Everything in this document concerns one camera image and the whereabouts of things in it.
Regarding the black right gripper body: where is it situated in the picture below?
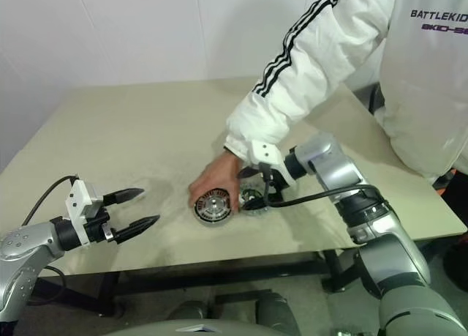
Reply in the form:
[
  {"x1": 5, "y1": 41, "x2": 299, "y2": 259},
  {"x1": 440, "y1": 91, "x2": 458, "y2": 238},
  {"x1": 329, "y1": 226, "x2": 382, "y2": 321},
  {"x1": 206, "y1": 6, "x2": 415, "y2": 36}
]
[{"x1": 268, "y1": 169, "x2": 290, "y2": 201}]

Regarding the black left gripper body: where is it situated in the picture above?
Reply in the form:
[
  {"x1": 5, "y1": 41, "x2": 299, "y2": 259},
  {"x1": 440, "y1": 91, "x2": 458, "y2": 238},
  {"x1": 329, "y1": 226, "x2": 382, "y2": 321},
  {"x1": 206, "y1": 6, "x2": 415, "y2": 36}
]
[{"x1": 83, "y1": 204, "x2": 120, "y2": 244}]

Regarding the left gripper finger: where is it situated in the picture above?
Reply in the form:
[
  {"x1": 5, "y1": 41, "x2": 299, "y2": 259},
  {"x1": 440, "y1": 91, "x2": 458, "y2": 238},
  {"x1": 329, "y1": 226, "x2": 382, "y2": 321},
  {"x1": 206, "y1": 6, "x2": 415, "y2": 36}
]
[
  {"x1": 102, "y1": 187, "x2": 146, "y2": 207},
  {"x1": 109, "y1": 214, "x2": 161, "y2": 245}
]

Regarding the silver black-rimmed motor rotor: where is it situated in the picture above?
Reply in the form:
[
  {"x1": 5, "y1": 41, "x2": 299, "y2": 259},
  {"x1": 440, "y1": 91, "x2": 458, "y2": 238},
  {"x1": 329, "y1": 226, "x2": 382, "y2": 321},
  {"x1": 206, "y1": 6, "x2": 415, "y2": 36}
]
[{"x1": 195, "y1": 190, "x2": 235, "y2": 222}]

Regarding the copper-wound motor stator housing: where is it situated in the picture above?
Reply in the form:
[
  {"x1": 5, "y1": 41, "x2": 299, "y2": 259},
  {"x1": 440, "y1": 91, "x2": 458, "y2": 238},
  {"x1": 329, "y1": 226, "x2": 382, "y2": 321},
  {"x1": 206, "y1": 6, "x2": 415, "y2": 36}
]
[{"x1": 192, "y1": 187, "x2": 241, "y2": 227}]

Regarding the person's right hand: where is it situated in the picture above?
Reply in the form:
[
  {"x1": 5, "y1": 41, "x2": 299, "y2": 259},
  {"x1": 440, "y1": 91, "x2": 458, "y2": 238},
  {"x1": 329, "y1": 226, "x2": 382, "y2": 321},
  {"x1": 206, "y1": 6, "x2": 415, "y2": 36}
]
[{"x1": 188, "y1": 151, "x2": 244, "y2": 210}]

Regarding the grey curved robot body shell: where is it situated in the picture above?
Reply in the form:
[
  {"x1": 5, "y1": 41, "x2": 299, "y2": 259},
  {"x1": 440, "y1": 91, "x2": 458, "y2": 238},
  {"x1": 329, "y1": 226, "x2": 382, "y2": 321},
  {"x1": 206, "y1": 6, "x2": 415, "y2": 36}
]
[{"x1": 104, "y1": 316, "x2": 304, "y2": 336}]

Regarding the person's right arm white sleeve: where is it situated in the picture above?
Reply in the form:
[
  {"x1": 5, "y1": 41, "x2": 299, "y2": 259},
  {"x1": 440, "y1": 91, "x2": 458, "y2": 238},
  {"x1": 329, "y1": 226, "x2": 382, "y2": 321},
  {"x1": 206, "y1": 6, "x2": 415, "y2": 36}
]
[{"x1": 223, "y1": 0, "x2": 398, "y2": 165}]

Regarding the grey rounded shape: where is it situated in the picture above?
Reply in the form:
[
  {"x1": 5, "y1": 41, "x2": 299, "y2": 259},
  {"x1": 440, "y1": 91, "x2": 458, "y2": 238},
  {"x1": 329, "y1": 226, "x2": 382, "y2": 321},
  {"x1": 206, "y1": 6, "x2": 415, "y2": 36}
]
[{"x1": 255, "y1": 291, "x2": 303, "y2": 336}]

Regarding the person's white jacket torso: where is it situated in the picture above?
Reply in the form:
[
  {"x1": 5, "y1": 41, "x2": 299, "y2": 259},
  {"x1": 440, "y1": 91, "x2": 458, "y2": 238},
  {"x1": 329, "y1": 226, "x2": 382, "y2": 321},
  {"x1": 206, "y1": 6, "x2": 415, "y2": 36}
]
[{"x1": 376, "y1": 0, "x2": 468, "y2": 185}]

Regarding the orange object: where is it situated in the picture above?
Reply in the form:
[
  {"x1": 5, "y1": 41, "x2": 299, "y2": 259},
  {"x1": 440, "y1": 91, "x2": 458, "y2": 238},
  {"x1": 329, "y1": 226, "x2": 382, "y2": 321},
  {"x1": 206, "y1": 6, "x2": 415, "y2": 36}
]
[{"x1": 437, "y1": 167, "x2": 460, "y2": 198}]

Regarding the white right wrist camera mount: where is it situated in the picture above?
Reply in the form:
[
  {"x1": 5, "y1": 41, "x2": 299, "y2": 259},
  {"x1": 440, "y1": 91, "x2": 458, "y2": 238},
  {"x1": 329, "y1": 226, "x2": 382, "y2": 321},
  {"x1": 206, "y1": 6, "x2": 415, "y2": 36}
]
[{"x1": 248, "y1": 140, "x2": 297, "y2": 189}]

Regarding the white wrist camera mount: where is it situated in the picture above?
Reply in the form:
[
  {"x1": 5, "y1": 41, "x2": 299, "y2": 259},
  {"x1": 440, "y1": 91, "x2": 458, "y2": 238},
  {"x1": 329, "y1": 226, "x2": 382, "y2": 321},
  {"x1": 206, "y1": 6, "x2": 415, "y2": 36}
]
[
  {"x1": 64, "y1": 179, "x2": 105, "y2": 247},
  {"x1": 248, "y1": 140, "x2": 297, "y2": 189}
]

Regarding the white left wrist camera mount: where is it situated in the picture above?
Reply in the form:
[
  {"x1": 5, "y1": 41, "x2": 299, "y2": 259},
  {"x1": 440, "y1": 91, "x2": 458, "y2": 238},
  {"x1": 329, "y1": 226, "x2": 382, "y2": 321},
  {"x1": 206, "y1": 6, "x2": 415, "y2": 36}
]
[{"x1": 64, "y1": 179, "x2": 105, "y2": 247}]

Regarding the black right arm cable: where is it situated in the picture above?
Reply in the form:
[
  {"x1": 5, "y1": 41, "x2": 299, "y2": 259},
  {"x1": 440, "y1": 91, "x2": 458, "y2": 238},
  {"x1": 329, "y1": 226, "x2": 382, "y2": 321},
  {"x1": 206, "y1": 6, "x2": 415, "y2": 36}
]
[{"x1": 257, "y1": 162, "x2": 381, "y2": 209}]

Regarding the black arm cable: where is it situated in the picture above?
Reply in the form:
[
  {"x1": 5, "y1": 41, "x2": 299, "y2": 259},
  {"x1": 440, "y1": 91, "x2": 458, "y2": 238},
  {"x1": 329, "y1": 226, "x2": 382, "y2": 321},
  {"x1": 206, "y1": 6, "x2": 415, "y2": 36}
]
[
  {"x1": 20, "y1": 173, "x2": 80, "y2": 228},
  {"x1": 257, "y1": 162, "x2": 381, "y2": 209}
]

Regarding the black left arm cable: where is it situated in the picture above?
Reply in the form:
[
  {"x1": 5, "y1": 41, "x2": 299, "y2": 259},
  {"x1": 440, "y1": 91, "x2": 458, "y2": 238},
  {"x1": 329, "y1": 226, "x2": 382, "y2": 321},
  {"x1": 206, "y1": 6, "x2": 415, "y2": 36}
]
[{"x1": 20, "y1": 173, "x2": 80, "y2": 228}]

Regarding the black metal table frame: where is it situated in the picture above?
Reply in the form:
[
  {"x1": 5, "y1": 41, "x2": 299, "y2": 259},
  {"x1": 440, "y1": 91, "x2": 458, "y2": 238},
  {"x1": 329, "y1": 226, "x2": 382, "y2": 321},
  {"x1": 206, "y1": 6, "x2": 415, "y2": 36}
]
[{"x1": 34, "y1": 247, "x2": 358, "y2": 317}]

